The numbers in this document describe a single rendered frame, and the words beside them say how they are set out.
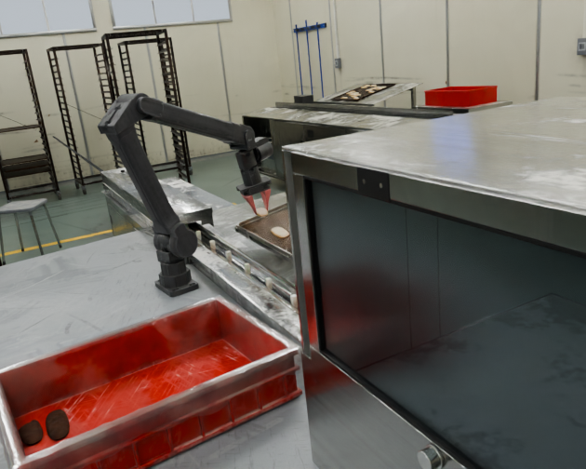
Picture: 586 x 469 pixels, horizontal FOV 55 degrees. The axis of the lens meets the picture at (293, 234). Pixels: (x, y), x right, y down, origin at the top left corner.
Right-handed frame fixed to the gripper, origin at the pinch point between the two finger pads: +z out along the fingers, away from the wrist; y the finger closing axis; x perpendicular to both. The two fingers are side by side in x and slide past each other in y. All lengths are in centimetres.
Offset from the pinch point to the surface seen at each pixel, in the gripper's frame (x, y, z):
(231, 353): 63, 29, 7
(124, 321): 32, 49, 4
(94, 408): 70, 57, 2
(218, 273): 24.1, 22.0, 4.9
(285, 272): 24.1, 3.7, 12.3
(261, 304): 51, 18, 5
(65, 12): -685, 26, -122
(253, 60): -720, -217, 5
